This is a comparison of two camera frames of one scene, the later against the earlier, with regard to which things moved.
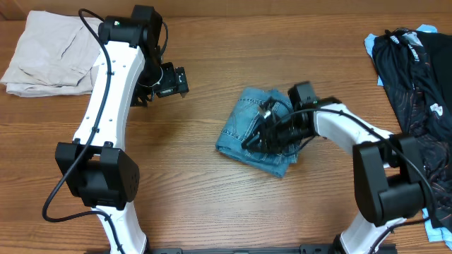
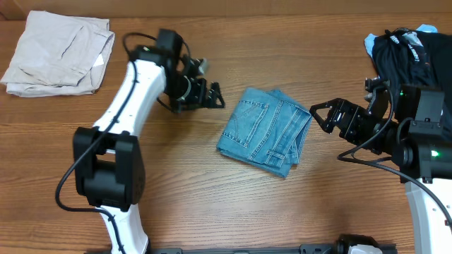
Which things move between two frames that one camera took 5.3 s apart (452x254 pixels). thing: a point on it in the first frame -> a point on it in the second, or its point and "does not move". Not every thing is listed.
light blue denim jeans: x=240 y=124 does not move
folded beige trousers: x=56 y=56 does not move
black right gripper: x=272 y=142 -> x=347 y=125
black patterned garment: x=416 y=69 does not move
